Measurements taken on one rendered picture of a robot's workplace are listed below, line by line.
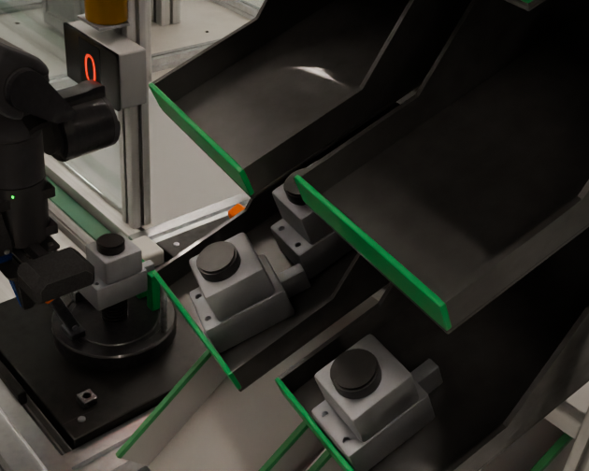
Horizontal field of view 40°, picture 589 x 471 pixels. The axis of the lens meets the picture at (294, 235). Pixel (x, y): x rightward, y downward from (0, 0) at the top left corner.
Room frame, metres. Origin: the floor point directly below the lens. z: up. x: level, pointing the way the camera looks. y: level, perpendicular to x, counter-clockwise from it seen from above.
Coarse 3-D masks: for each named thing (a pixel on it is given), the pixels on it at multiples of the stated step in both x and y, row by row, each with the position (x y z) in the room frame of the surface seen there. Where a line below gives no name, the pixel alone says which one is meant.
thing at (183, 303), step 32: (224, 224) 0.54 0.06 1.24; (256, 224) 0.56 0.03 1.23; (192, 256) 0.52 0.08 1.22; (352, 256) 0.51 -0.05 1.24; (192, 288) 0.51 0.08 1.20; (320, 288) 0.48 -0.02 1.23; (352, 288) 0.46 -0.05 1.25; (192, 320) 0.45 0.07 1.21; (288, 320) 0.46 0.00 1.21; (320, 320) 0.44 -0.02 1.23; (224, 352) 0.44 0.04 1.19; (256, 352) 0.42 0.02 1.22; (288, 352) 0.43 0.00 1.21
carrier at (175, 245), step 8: (224, 216) 0.97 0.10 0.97; (208, 224) 0.94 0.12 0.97; (216, 224) 0.94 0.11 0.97; (184, 232) 0.92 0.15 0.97; (192, 232) 0.92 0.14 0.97; (200, 232) 0.92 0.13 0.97; (208, 232) 0.92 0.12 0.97; (168, 240) 0.89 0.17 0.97; (176, 240) 0.89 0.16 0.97; (184, 240) 0.90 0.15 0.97; (192, 240) 0.90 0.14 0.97; (168, 248) 0.87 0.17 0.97; (176, 248) 0.88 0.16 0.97; (184, 248) 0.88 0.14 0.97; (168, 256) 0.86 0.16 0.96
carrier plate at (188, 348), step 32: (0, 320) 0.70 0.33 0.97; (32, 320) 0.70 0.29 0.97; (0, 352) 0.65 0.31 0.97; (32, 352) 0.65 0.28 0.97; (192, 352) 0.68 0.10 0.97; (32, 384) 0.60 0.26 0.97; (64, 384) 0.61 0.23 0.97; (96, 384) 0.61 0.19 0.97; (128, 384) 0.62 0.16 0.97; (160, 384) 0.62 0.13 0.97; (64, 416) 0.56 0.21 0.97; (96, 416) 0.57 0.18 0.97; (128, 416) 0.58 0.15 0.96
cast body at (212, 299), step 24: (240, 240) 0.47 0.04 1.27; (192, 264) 0.46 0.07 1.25; (216, 264) 0.44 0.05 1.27; (240, 264) 0.45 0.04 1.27; (264, 264) 0.48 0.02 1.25; (216, 288) 0.44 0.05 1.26; (240, 288) 0.44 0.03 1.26; (264, 288) 0.45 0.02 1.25; (288, 288) 0.48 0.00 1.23; (216, 312) 0.43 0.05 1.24; (240, 312) 0.44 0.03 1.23; (264, 312) 0.45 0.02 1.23; (288, 312) 0.46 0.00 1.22; (216, 336) 0.44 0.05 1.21; (240, 336) 0.44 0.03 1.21
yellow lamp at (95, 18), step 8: (88, 0) 0.90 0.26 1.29; (96, 0) 0.90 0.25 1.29; (104, 0) 0.90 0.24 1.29; (112, 0) 0.90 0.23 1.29; (120, 0) 0.91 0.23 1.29; (88, 8) 0.90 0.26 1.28; (96, 8) 0.90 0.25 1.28; (104, 8) 0.90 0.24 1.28; (112, 8) 0.90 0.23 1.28; (120, 8) 0.91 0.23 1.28; (88, 16) 0.90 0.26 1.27; (96, 16) 0.90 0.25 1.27; (104, 16) 0.90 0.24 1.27; (112, 16) 0.90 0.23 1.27; (120, 16) 0.91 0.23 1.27; (104, 24) 0.90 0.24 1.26; (112, 24) 0.90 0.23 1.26
